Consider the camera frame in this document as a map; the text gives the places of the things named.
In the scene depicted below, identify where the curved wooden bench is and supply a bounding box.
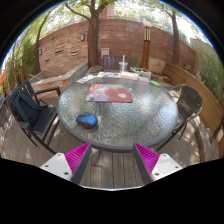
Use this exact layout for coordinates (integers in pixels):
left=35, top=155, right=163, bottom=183
left=163, top=62, right=224, bottom=158

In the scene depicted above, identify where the beige wall utility box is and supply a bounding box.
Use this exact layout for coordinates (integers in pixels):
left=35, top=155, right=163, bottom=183
left=100, top=47, right=111, bottom=60

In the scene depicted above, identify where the colourful printed sheet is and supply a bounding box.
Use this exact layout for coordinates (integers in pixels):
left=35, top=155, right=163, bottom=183
left=96, top=70, right=122, bottom=79

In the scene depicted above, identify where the small green object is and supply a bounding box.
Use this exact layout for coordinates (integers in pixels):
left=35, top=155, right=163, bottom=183
left=149, top=80, right=161, bottom=89

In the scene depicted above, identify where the thick forked tree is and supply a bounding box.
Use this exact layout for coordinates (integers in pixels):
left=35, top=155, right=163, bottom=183
left=63, top=0, right=116, bottom=68

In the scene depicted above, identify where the clear plastic cup with straw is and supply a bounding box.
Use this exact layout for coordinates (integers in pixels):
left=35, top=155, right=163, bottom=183
left=118, top=54, right=129, bottom=74

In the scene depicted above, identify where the blue and black computer mouse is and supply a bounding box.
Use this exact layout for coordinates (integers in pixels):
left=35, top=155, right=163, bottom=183
left=75, top=112, right=99, bottom=130

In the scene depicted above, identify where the white licence plate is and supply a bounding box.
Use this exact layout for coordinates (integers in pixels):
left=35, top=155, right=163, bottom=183
left=75, top=74, right=98, bottom=84

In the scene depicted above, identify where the slim straight tree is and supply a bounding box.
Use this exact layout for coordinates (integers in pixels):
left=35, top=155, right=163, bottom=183
left=159, top=6, right=183, bottom=66

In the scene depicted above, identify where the dark mesh metal chair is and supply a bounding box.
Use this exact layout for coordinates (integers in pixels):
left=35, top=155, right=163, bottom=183
left=156, top=83, right=204, bottom=151

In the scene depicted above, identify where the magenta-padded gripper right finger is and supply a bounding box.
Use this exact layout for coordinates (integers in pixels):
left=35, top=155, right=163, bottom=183
left=132, top=142, right=184, bottom=186

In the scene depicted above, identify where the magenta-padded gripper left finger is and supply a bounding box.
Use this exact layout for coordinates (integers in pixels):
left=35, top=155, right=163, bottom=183
left=39, top=142, right=93, bottom=185

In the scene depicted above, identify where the pale stone block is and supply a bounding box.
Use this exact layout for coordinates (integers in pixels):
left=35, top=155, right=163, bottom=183
left=148, top=57, right=167, bottom=75

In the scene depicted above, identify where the pale stone planter box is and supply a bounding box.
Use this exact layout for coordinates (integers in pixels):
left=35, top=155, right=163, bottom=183
left=130, top=66, right=153, bottom=80

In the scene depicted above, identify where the black slatted patio armchair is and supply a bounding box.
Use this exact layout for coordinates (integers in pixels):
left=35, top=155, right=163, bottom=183
left=6, top=79, right=63, bottom=155

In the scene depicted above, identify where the red floral print mouse pad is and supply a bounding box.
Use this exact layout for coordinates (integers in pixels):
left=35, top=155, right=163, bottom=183
left=85, top=83, right=134, bottom=104

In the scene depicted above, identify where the wooden garden lamp post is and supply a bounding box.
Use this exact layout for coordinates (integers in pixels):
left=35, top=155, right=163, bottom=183
left=140, top=20, right=153, bottom=70

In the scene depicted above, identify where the dark brown slatted chair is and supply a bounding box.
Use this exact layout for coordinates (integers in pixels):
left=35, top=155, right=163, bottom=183
left=101, top=54, right=132, bottom=72

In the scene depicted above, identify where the raised stone garden bed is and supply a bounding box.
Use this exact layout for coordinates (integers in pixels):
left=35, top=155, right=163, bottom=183
left=31, top=61, right=90, bottom=93

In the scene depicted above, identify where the thin leaning tree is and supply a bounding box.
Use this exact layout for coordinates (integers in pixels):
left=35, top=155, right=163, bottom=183
left=33, top=9, right=54, bottom=74

